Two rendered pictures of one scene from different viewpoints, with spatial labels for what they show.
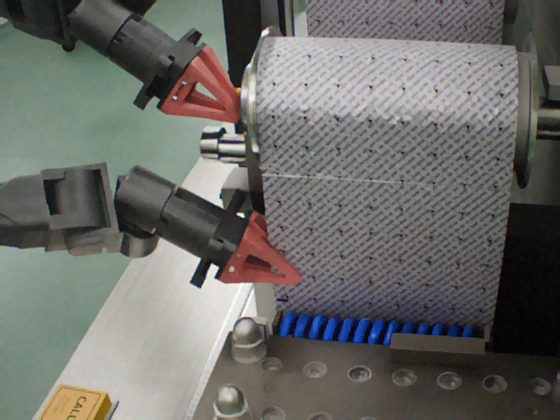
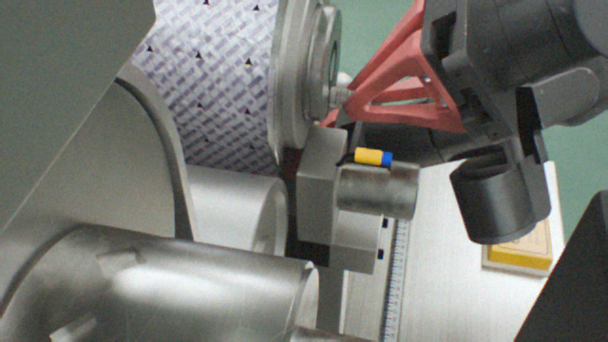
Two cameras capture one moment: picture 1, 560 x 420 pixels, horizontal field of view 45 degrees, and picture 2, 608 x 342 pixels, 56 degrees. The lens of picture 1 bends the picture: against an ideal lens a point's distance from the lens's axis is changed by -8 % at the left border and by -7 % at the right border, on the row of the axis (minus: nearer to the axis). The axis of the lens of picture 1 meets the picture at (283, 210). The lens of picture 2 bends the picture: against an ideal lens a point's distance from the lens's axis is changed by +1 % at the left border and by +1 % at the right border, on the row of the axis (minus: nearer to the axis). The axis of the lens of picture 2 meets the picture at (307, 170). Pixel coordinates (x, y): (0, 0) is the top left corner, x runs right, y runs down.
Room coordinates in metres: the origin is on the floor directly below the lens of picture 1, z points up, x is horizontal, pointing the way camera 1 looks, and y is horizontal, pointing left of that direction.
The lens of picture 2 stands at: (0.97, -0.01, 1.47)
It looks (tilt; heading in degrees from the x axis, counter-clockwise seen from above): 46 degrees down; 177
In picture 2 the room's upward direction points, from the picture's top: straight up
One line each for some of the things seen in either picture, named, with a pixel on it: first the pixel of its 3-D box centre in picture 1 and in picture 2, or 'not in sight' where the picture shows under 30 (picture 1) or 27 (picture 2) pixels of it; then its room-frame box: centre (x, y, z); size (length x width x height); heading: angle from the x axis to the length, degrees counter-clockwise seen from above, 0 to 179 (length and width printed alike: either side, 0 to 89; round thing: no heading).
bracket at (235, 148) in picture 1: (256, 241); (340, 280); (0.70, 0.03, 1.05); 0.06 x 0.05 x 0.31; 75
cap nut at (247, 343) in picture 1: (246, 335); not in sight; (0.54, 0.05, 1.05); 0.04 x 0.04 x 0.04
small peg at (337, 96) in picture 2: not in sight; (350, 99); (0.68, 0.04, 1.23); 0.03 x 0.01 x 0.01; 75
